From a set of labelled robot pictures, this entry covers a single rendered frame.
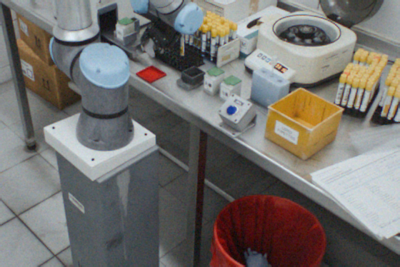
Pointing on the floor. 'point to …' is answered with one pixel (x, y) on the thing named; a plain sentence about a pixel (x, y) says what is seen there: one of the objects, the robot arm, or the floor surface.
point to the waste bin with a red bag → (267, 233)
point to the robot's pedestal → (113, 213)
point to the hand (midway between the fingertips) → (145, 48)
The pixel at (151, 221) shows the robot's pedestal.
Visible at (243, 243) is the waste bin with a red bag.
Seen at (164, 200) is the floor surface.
